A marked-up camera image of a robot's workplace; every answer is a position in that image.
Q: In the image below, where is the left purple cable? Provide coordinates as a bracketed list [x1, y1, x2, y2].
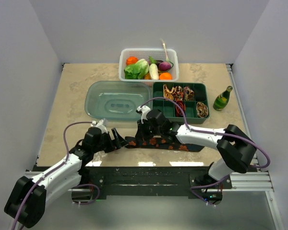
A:
[12, 121, 96, 230]

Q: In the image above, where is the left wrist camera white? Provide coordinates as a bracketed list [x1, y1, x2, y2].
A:
[90, 118, 108, 134]

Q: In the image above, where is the brown patterned rolled tie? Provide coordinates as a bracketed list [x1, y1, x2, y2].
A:
[196, 102, 209, 118]

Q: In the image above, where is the white green onion toy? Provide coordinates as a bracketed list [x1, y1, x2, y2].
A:
[160, 38, 170, 62]

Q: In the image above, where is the purple gold rolled tie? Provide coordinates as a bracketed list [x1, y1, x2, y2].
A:
[184, 86, 195, 101]

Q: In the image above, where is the orange fruit toy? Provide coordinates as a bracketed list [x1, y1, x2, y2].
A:
[159, 72, 172, 81]

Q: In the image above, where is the green compartment organizer tray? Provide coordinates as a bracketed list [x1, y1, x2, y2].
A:
[150, 82, 209, 124]

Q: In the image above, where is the white radish toy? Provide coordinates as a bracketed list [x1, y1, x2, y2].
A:
[149, 63, 159, 80]

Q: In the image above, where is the yellow rolled tie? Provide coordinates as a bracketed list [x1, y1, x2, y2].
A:
[163, 84, 175, 101]

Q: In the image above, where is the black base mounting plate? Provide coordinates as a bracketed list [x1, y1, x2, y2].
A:
[76, 166, 236, 204]

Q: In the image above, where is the dark floral orange tie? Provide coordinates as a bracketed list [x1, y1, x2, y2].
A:
[125, 137, 204, 152]

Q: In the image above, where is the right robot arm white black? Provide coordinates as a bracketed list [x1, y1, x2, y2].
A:
[136, 106, 256, 188]

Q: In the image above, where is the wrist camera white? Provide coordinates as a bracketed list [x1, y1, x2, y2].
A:
[90, 118, 108, 134]
[136, 105, 151, 124]

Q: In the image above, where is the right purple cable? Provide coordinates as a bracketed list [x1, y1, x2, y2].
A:
[140, 96, 271, 169]

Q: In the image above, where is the purple cable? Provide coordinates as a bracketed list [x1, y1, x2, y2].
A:
[12, 121, 96, 230]
[140, 96, 271, 169]

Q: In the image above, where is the white perforated basket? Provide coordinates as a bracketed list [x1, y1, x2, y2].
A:
[119, 48, 179, 87]

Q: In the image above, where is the red black rolled tie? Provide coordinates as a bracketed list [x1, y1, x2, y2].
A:
[175, 101, 186, 117]

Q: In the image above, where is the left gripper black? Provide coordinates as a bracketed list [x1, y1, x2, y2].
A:
[92, 128, 128, 153]

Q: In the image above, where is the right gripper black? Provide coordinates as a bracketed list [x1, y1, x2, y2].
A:
[135, 117, 163, 142]

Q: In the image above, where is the purple turnip toy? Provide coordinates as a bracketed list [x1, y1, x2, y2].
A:
[158, 62, 172, 72]

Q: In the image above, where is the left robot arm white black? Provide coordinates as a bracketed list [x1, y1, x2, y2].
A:
[4, 127, 128, 228]

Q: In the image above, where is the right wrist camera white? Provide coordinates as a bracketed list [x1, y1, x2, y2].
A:
[136, 105, 151, 124]

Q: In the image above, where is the clear teal plastic bin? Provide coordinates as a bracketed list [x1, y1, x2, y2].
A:
[84, 81, 151, 121]

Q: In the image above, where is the dark red patterned rolled tie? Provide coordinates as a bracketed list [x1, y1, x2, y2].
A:
[174, 86, 184, 101]

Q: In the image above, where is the green glass bottle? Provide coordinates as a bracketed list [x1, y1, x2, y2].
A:
[213, 86, 233, 111]

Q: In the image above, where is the green lettuce toy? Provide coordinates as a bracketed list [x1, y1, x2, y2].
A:
[124, 59, 149, 80]

